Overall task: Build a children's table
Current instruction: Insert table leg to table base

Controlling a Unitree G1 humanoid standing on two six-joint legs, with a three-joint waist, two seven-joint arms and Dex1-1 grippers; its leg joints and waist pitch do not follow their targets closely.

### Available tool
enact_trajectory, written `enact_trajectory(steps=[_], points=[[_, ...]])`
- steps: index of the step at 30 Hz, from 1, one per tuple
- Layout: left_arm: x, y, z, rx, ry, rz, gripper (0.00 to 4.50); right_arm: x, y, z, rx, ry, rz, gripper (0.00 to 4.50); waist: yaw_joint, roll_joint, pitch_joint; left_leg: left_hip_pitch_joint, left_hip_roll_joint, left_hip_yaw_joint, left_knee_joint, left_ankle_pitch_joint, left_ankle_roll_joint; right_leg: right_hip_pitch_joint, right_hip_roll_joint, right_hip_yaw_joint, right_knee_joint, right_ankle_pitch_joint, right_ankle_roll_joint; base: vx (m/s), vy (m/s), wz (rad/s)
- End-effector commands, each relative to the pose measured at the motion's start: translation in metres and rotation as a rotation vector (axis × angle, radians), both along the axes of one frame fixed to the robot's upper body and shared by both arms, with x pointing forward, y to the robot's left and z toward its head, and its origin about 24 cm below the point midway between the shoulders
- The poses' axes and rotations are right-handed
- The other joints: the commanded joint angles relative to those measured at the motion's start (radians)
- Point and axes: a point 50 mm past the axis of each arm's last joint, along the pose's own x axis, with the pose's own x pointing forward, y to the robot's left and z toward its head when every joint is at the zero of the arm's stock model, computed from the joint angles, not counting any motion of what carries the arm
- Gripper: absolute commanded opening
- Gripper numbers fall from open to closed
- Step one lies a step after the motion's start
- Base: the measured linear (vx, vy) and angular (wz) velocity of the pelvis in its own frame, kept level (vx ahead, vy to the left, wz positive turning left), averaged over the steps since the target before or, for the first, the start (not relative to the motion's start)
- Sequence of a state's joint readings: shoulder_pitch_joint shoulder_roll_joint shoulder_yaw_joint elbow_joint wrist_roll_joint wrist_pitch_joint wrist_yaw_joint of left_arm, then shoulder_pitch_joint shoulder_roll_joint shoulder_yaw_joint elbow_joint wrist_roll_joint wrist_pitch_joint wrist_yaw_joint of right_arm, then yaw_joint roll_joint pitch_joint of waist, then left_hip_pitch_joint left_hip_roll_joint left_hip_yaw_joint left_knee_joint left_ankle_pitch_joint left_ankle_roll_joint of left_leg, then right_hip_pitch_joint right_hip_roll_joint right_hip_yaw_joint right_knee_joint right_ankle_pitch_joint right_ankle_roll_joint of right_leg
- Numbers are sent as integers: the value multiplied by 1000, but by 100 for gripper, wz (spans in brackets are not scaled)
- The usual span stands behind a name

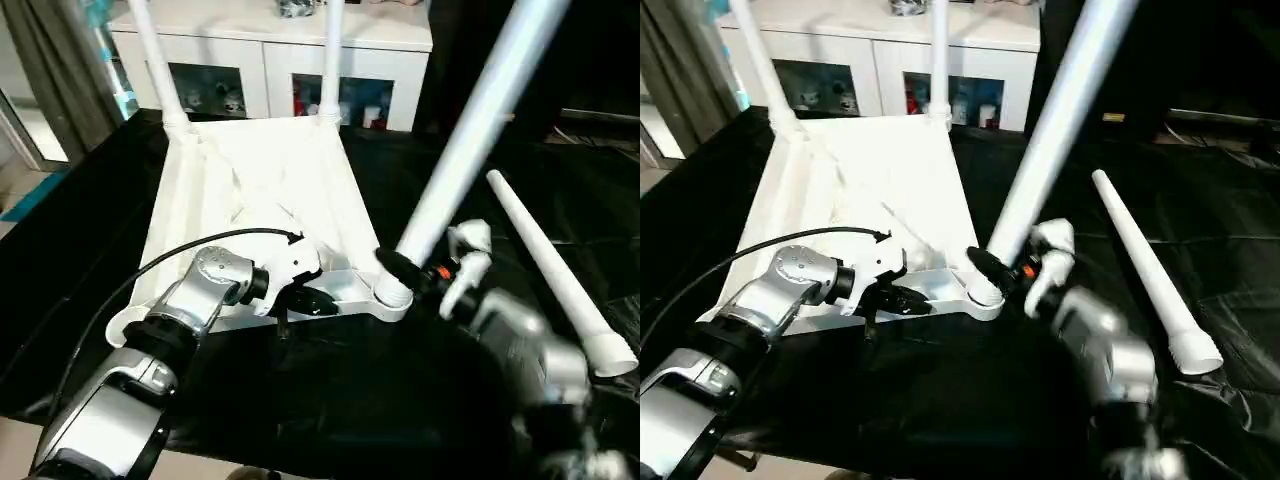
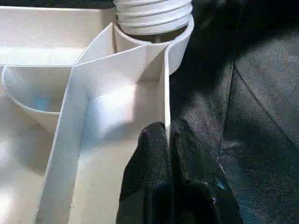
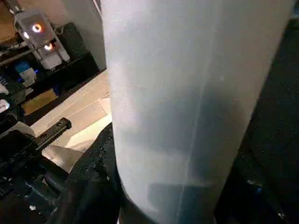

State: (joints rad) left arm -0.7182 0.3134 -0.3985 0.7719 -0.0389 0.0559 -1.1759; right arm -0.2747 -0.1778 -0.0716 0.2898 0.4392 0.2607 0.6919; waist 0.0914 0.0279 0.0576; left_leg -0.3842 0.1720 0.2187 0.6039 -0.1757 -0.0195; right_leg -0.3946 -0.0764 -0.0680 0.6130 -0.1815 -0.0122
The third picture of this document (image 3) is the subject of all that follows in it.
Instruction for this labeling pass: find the blue and white box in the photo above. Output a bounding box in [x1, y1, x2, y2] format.
[15, 62, 38, 87]

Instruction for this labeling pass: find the brown cardboard box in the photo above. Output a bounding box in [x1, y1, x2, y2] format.
[21, 90, 58, 115]

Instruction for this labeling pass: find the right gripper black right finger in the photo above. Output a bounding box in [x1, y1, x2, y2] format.
[214, 149, 299, 224]

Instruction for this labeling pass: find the white plastic table top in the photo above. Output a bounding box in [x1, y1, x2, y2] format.
[30, 116, 115, 175]

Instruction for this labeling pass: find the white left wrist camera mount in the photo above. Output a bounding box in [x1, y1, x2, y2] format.
[0, 70, 27, 122]

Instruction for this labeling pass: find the black shelf unit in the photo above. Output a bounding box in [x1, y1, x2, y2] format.
[0, 22, 108, 126]

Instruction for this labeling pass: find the white device with orange lights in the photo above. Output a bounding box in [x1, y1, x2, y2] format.
[14, 8, 71, 69]

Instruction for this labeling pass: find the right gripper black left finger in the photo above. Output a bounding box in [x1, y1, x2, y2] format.
[50, 122, 131, 224]

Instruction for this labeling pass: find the white plastic table leg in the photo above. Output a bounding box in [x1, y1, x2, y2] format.
[100, 0, 294, 224]

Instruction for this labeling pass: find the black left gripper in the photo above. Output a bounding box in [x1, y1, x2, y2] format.
[0, 118, 72, 224]

